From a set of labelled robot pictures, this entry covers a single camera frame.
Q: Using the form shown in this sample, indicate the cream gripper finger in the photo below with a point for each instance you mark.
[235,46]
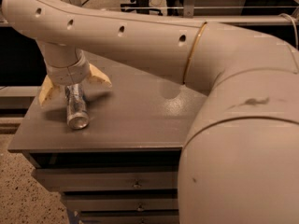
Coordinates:
[48,91]
[97,76]

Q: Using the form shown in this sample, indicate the bottom grey drawer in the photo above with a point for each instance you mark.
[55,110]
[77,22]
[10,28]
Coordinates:
[131,217]

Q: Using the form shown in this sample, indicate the middle grey drawer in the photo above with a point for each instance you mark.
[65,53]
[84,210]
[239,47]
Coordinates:
[122,202]

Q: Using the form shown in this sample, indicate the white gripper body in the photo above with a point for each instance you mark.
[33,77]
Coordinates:
[71,76]

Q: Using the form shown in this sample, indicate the metal railing frame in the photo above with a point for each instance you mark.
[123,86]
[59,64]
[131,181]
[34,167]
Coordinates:
[218,13]

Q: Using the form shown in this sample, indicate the silver blue redbull can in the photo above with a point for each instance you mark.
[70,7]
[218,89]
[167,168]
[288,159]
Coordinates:
[76,109]

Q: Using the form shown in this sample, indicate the grey drawer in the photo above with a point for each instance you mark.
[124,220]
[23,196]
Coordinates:
[109,178]
[122,202]
[131,217]

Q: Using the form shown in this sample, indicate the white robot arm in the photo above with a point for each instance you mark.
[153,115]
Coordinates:
[240,160]

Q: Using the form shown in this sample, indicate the grey drawer cabinet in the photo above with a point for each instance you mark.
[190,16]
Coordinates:
[141,120]

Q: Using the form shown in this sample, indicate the top grey drawer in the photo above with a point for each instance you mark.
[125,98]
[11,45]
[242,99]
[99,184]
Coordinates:
[109,178]

